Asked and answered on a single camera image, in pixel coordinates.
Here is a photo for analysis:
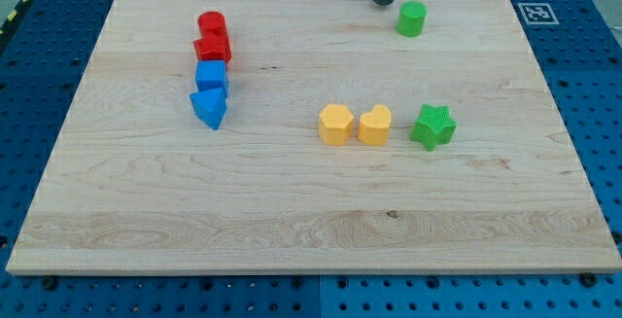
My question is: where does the green cylinder block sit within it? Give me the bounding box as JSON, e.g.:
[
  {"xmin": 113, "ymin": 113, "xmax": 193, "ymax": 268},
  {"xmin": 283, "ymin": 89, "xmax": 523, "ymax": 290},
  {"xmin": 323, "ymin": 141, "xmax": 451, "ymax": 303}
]
[{"xmin": 396, "ymin": 0, "xmax": 427, "ymax": 37}]

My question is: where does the yellow hexagon block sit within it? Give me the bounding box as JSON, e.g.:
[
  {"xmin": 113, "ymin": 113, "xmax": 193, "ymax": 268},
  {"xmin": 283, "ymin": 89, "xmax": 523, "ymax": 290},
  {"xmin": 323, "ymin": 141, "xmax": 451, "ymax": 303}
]
[{"xmin": 319, "ymin": 104, "xmax": 354, "ymax": 146}]

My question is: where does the yellow heart block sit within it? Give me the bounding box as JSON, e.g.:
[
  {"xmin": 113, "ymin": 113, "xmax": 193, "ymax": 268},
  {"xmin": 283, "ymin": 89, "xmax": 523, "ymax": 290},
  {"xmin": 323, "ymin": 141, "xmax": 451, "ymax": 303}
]
[{"xmin": 357, "ymin": 104, "xmax": 392, "ymax": 146}]

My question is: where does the light wooden board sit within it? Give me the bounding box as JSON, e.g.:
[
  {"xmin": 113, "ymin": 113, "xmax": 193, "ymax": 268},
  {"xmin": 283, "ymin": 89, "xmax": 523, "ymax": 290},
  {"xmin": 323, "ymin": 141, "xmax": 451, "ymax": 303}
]
[{"xmin": 7, "ymin": 0, "xmax": 621, "ymax": 276}]

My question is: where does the blue triangle block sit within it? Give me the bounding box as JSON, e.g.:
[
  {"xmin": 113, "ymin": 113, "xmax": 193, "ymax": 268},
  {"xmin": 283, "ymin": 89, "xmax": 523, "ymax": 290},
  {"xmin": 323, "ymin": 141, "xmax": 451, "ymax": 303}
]
[{"xmin": 190, "ymin": 88, "xmax": 227, "ymax": 130}]

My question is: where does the blue cube block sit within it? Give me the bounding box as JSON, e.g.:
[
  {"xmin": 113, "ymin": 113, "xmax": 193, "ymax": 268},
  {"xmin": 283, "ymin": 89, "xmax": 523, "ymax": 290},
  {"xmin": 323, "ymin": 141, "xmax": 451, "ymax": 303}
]
[{"xmin": 195, "ymin": 60, "xmax": 228, "ymax": 96}]

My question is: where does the green star block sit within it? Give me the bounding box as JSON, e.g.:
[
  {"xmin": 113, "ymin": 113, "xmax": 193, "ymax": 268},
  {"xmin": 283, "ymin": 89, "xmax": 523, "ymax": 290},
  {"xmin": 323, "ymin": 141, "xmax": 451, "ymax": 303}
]
[{"xmin": 410, "ymin": 104, "xmax": 457, "ymax": 152}]

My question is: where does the red star block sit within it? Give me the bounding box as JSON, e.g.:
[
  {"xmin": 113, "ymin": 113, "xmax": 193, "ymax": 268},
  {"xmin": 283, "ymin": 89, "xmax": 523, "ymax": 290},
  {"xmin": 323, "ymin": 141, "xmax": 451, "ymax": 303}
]
[{"xmin": 193, "ymin": 33, "xmax": 232, "ymax": 63}]

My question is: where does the red cylinder block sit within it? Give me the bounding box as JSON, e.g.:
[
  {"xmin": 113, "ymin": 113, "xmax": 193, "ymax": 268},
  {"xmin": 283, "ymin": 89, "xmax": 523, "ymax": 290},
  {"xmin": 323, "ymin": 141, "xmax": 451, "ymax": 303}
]
[{"xmin": 197, "ymin": 11, "xmax": 227, "ymax": 37}]

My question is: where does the white fiducial marker tag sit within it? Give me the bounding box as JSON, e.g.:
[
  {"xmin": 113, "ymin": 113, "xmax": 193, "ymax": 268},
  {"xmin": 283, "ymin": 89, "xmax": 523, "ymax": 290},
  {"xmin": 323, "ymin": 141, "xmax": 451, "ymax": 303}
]
[{"xmin": 518, "ymin": 2, "xmax": 559, "ymax": 25}]

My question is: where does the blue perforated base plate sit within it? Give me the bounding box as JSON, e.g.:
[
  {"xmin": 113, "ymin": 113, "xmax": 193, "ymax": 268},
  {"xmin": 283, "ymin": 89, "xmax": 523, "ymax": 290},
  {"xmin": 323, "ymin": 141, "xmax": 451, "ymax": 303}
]
[{"xmin": 1, "ymin": 0, "xmax": 621, "ymax": 317}]

